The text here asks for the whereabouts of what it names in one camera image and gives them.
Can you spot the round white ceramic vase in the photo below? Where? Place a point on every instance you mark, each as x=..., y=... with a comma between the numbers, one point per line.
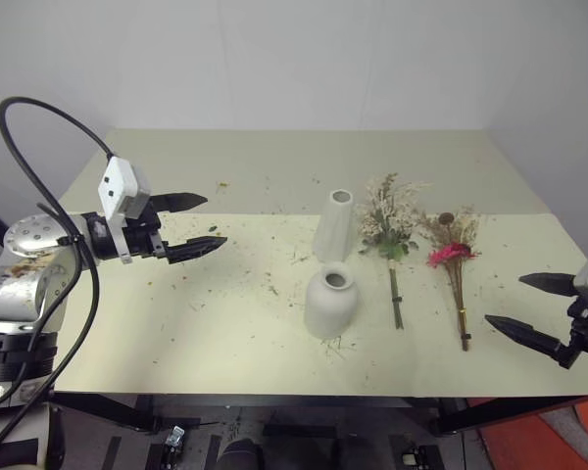
x=330, y=308

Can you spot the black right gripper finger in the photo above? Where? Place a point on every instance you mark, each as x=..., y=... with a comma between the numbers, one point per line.
x=551, y=283
x=529, y=335

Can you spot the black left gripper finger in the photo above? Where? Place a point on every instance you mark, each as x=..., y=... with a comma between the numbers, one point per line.
x=193, y=248
x=179, y=201

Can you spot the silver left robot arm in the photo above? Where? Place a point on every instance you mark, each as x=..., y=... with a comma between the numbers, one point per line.
x=24, y=274

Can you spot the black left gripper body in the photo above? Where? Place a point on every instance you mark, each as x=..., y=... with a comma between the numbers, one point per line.
x=139, y=237

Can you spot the white dried flower bouquet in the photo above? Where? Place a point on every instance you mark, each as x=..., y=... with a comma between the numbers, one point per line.
x=384, y=215

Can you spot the dark rounded shape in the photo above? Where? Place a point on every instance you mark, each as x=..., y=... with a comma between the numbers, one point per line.
x=240, y=455

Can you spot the pink dried flower bouquet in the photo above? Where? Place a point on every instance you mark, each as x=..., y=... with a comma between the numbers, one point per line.
x=453, y=249

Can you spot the orange floor object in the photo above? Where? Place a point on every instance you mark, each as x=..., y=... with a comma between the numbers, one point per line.
x=529, y=445

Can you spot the silver robot torso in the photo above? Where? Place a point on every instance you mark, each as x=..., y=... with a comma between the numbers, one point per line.
x=14, y=416

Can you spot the cream table cover sheet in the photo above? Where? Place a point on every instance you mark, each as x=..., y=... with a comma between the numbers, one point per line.
x=201, y=318

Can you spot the black table frame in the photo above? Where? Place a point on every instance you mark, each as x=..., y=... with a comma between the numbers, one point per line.
x=274, y=400

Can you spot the small metal floor clip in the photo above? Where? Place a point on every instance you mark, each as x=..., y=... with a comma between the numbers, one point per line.
x=175, y=435

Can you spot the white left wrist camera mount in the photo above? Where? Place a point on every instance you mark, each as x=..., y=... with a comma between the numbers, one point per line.
x=120, y=183

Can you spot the tall ribbed white vase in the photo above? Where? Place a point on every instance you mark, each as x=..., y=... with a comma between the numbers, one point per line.
x=334, y=230

